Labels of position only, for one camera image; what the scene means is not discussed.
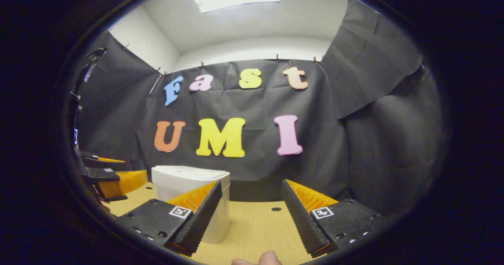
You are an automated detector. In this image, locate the thin white strip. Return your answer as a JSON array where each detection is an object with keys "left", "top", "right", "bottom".
[{"left": 149, "top": 75, "right": 162, "bottom": 96}]

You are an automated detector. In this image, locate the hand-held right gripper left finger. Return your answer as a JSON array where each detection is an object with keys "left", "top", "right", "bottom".
[{"left": 117, "top": 180, "right": 223, "bottom": 256}]

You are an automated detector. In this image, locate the row of black cloth clips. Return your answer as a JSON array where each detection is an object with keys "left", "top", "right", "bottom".
[{"left": 123, "top": 44, "right": 325, "bottom": 76}]

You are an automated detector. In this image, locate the white desktop garbage bin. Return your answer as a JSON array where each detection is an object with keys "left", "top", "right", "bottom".
[{"left": 152, "top": 165, "right": 231, "bottom": 245}]

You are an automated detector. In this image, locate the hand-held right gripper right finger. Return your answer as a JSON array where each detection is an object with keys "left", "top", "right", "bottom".
[{"left": 281, "top": 179, "right": 388, "bottom": 258}]

